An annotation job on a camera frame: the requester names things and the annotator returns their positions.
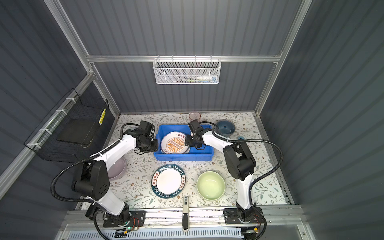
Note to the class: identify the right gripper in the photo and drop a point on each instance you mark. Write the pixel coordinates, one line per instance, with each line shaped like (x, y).
(187, 141)

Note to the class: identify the white wire mesh basket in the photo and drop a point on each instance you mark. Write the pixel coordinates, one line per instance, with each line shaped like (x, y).
(187, 71)

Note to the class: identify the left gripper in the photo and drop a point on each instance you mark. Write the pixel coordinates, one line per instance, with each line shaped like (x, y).
(155, 147)

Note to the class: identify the blue plastic bin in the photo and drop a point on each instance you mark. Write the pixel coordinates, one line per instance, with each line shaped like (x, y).
(205, 153)

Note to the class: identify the orange sunburst plate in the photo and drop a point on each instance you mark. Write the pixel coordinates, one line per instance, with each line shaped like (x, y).
(174, 144)

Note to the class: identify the light green bowl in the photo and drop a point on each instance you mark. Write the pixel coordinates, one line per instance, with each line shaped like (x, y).
(211, 186)

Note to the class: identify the black pad in basket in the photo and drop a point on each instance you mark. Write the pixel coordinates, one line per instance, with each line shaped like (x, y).
(79, 132)

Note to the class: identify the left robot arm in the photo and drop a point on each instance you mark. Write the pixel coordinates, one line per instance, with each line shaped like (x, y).
(92, 181)

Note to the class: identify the floral table mat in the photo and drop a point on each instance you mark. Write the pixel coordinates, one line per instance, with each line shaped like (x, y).
(134, 186)

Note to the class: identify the grey blue bowl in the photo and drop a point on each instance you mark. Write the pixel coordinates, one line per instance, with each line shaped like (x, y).
(226, 128)

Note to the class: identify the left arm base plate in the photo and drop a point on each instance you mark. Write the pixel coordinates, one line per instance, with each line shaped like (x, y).
(133, 219)

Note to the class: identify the purple bowl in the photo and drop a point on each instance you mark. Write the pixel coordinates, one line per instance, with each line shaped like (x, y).
(117, 169)

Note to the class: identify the pink plastic cup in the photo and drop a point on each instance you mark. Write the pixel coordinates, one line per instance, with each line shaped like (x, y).
(194, 116)

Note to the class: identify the green rim lettered plate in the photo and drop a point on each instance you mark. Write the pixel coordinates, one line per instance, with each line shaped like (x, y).
(168, 181)

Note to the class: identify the black white handheld device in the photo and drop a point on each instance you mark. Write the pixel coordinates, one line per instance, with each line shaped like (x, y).
(186, 215)

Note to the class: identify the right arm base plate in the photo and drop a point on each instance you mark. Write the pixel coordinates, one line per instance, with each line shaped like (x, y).
(238, 216)

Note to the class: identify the black wire basket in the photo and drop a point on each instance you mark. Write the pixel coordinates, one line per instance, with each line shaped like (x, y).
(43, 142)

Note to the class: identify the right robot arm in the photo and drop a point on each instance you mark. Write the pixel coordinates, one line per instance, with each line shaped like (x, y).
(239, 161)

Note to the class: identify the yellow tag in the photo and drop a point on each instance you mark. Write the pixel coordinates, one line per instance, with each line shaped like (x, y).
(102, 116)

